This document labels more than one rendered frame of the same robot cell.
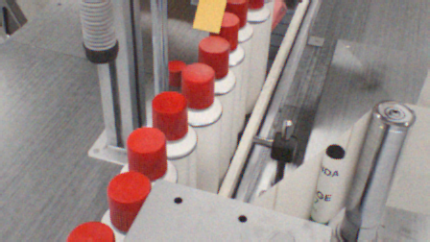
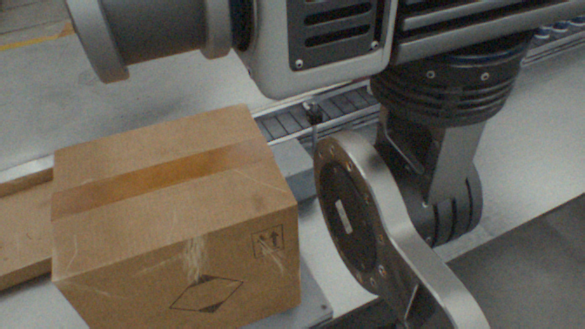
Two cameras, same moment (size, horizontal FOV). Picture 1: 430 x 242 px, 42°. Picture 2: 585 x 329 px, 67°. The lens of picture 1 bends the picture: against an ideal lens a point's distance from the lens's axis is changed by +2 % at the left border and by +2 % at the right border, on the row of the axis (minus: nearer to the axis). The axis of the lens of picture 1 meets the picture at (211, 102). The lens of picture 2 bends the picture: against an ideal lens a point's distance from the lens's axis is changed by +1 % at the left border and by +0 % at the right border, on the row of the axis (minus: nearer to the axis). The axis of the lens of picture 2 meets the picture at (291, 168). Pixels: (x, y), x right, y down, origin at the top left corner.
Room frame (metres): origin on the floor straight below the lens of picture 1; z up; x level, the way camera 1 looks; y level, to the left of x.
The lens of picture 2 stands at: (1.46, 0.49, 1.55)
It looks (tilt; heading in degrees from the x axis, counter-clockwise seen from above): 45 degrees down; 229
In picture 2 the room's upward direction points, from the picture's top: 3 degrees counter-clockwise
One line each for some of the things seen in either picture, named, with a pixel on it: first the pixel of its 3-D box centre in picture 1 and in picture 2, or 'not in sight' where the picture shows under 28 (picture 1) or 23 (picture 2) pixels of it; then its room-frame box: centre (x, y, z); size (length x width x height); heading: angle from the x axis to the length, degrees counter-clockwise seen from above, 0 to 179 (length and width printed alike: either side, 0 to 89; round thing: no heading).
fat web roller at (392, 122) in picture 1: (372, 180); not in sight; (0.40, -0.17, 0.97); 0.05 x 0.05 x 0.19
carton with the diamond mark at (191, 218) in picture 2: not in sight; (186, 232); (1.31, 0.05, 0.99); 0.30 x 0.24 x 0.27; 158
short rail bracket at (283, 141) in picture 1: (282, 155); not in sight; (0.51, -0.10, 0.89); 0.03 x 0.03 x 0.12; 73
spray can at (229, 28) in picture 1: (220, 91); not in sight; (0.52, -0.01, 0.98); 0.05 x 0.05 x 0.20
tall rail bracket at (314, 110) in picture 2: not in sight; (309, 125); (0.92, -0.06, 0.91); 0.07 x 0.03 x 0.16; 73
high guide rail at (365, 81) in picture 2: not in sight; (316, 97); (0.87, -0.08, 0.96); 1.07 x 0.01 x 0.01; 163
